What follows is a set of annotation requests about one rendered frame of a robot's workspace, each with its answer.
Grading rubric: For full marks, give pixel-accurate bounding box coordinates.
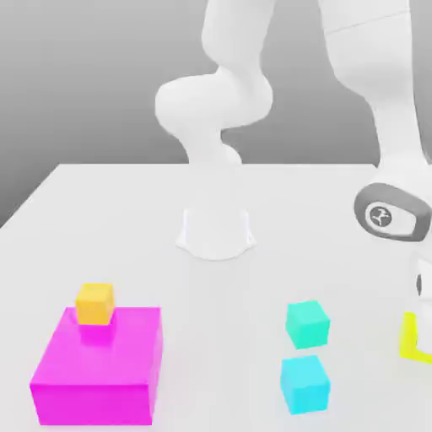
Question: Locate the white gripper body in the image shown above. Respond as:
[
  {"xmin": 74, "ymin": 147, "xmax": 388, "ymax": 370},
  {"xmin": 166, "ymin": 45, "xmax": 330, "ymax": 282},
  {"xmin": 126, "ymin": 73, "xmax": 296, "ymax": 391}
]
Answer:
[{"xmin": 409, "ymin": 254, "xmax": 432, "ymax": 353}]

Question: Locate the small yellow cube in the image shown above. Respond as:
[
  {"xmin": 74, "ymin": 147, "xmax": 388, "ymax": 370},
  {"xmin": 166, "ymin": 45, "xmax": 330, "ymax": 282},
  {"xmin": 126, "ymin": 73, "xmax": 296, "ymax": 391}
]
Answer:
[{"xmin": 399, "ymin": 311, "xmax": 432, "ymax": 365}]

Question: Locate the small teal cube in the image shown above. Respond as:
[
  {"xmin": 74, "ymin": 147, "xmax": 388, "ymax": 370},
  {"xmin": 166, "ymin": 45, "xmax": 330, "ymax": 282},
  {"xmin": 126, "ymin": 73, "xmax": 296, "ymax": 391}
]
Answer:
[{"xmin": 284, "ymin": 300, "xmax": 332, "ymax": 350}]

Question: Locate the small cyan cube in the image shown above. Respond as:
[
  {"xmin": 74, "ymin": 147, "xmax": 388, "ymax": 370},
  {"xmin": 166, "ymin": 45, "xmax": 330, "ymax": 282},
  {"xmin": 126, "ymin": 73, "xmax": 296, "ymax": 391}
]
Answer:
[{"xmin": 279, "ymin": 354, "xmax": 332, "ymax": 416}]

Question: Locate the small orange cube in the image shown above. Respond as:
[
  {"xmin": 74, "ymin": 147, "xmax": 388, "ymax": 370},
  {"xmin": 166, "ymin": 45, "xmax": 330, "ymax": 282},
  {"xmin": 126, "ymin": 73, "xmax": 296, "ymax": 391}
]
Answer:
[{"xmin": 74, "ymin": 282, "xmax": 116, "ymax": 327}]

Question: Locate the large magenta box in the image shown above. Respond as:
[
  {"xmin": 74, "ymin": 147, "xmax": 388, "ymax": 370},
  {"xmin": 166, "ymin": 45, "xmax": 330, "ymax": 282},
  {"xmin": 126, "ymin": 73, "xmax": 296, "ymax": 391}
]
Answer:
[{"xmin": 29, "ymin": 305, "xmax": 164, "ymax": 427}]

